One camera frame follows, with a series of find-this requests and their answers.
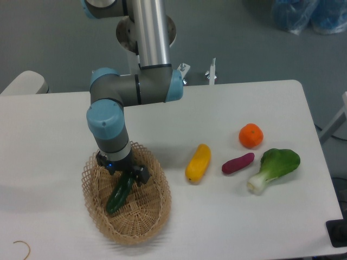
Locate woven wicker basket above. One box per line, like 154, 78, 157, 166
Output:
82, 142, 171, 245

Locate white chair armrest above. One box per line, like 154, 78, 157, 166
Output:
1, 70, 50, 96

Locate green cucumber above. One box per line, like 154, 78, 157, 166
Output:
106, 172, 134, 215

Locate orange tangerine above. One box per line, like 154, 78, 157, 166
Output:
239, 123, 264, 148

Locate blue plastic bag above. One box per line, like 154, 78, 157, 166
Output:
271, 1, 346, 35

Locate white metal frame bracket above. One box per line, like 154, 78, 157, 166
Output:
177, 57, 217, 86

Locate black device at edge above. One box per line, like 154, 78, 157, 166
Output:
326, 219, 346, 248

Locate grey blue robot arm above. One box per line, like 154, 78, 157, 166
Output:
81, 1, 183, 185

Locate purple sweet potato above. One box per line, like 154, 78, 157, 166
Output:
221, 152, 255, 175

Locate green bok choy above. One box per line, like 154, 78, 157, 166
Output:
247, 148, 301, 194

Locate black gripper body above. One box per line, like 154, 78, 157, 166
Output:
104, 150, 134, 175

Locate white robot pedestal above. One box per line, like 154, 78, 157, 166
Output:
115, 15, 177, 76

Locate tan rubber band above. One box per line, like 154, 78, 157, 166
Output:
12, 240, 31, 258

